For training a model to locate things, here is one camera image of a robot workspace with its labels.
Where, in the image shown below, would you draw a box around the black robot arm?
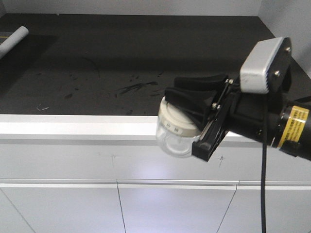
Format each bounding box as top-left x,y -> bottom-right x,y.
164,74 -> 311,161

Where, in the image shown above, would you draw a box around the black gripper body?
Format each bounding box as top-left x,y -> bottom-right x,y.
191,81 -> 287,161

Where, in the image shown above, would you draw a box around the white base cabinet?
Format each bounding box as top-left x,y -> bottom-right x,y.
0,114 -> 311,233

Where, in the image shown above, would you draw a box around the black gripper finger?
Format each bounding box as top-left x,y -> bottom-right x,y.
164,87 -> 218,131
174,74 -> 227,91

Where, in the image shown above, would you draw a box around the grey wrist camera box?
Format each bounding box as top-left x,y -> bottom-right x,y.
240,37 -> 284,94

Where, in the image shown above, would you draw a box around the glass jar with white lid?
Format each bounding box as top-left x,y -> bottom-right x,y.
155,98 -> 201,158

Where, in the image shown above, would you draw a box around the white rolled paper tube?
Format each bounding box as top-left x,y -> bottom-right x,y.
0,26 -> 29,59

